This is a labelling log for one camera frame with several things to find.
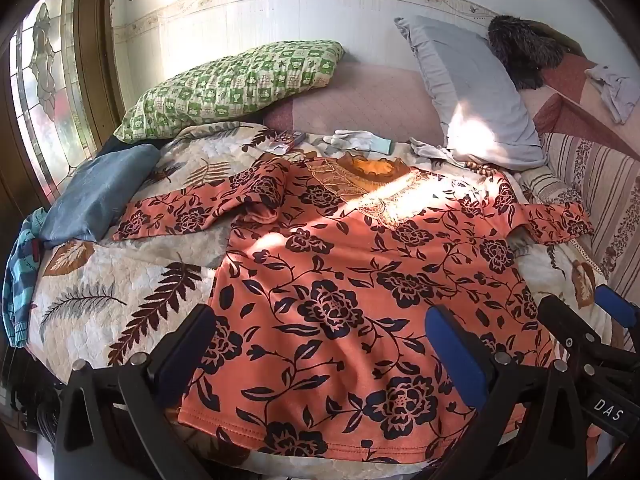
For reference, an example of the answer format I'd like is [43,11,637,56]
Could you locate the orange floral shirt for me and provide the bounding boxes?
[112,155,596,466]

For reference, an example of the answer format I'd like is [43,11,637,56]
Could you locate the blue cushion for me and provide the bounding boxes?
[39,144,162,250]

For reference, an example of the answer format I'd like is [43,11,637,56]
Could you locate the pink bed sheet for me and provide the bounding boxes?
[262,62,446,146]

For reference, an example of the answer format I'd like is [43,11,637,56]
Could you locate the blue striped cloth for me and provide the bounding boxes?
[2,207,48,348]

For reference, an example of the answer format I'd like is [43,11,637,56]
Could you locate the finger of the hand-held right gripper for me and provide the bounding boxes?
[594,284,640,348]
[537,294,604,367]

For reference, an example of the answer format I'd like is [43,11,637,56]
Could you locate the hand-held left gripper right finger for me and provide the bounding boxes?
[424,304,594,480]

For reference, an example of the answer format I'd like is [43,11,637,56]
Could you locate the striped beige blanket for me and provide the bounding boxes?
[520,132,640,281]

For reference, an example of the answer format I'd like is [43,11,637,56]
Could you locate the green checkered pillow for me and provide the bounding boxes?
[114,40,346,143]

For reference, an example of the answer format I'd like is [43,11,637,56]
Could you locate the grey pillow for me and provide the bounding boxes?
[394,15,548,171]

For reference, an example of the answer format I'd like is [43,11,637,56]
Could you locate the dark furry garment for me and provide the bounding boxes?
[487,15,583,91]

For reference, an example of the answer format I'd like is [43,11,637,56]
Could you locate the small white crumpled cloth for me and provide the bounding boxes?
[410,137,456,162]

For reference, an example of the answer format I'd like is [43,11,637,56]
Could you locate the pink brown blanket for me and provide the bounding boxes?
[520,52,640,161]

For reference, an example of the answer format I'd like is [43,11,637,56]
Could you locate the small red white packet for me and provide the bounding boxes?
[267,131,306,153]

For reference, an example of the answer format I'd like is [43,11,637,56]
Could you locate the white glove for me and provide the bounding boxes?
[322,130,396,154]

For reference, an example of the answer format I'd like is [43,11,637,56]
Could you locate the stained glass window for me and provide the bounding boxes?
[7,0,98,196]

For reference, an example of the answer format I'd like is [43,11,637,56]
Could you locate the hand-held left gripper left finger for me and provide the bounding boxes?
[54,304,217,480]

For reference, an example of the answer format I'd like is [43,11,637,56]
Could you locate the cream leaf print blanket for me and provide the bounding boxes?
[25,122,621,480]

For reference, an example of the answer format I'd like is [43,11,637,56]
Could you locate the pale grey crumpled cloth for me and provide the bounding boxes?
[585,64,640,125]

